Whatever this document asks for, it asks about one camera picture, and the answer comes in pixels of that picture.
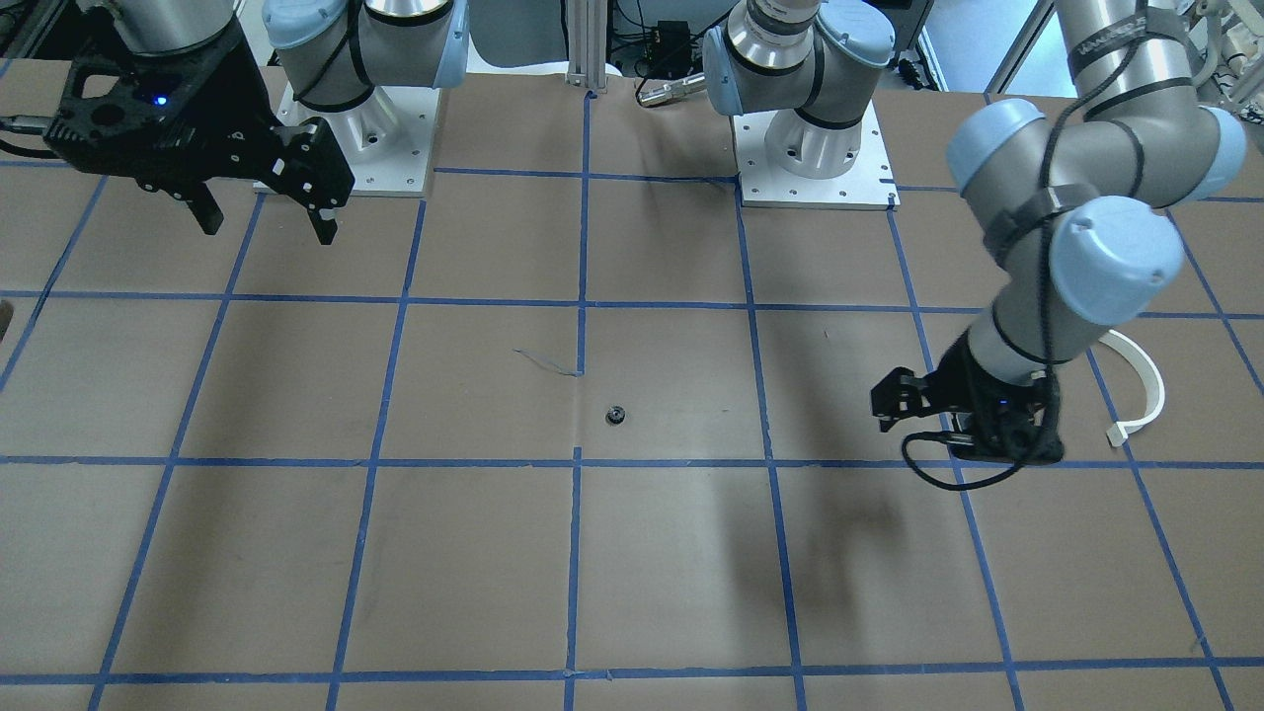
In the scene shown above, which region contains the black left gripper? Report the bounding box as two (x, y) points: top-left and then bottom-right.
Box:
(870, 330), (1048, 433)

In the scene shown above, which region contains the silver cylindrical connector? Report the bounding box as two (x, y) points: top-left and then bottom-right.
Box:
(635, 73), (707, 109)

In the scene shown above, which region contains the aluminium frame post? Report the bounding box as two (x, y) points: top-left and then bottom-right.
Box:
(561, 1), (611, 95)

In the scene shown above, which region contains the small black gear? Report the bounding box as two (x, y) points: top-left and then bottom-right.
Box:
(604, 405), (627, 428)

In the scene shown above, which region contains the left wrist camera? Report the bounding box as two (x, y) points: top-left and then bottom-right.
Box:
(948, 387), (1066, 466)

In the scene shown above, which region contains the white curved plastic bracket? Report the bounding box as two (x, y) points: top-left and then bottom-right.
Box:
(1098, 329), (1167, 448)

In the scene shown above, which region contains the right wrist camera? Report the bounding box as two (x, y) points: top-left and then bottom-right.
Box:
(40, 19), (276, 185)

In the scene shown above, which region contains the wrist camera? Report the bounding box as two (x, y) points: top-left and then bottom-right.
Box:
(948, 387), (1066, 466)
(40, 19), (276, 185)

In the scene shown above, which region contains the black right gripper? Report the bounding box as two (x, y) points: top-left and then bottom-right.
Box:
(129, 20), (354, 245)

